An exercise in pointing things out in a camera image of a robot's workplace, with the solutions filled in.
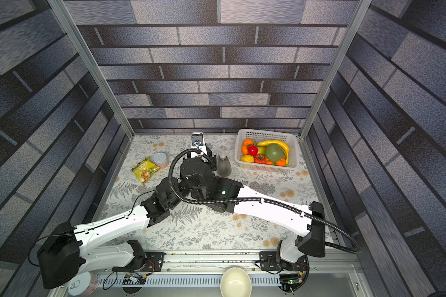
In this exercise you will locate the clear white spray nozzle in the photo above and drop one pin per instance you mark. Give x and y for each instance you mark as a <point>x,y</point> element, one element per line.
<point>220,152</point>

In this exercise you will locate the grey spray bottle front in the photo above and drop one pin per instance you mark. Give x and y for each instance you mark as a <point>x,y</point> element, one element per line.
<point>223,166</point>

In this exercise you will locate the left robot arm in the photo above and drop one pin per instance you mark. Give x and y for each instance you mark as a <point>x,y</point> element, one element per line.
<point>73,250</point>

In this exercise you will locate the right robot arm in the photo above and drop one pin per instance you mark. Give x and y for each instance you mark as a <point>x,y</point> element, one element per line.
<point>226,195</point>

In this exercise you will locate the orange fruit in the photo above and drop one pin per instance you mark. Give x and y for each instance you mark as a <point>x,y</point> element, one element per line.
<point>248,142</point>

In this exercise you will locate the yellow lemon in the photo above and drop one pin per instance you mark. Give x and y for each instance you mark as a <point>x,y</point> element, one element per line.
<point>247,158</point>

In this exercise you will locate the red apple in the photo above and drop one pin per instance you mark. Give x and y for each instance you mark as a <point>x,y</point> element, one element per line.
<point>253,150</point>

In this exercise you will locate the green mango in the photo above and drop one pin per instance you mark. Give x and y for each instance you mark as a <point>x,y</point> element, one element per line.
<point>274,153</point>

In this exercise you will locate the pink tin can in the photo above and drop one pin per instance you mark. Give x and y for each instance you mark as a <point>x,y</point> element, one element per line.
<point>160,159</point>

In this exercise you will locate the white plastic basket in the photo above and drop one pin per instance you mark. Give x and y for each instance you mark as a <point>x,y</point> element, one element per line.
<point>261,135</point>

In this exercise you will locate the yellow snack packet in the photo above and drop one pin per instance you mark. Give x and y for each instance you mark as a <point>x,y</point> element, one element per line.
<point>144,170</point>

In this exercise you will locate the cream bowl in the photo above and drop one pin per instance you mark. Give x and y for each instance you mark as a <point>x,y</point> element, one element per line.
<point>235,282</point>

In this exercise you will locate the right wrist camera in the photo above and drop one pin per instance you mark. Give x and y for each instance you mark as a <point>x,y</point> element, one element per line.
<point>199,143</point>

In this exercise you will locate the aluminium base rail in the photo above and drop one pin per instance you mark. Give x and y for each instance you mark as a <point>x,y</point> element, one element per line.
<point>210,261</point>

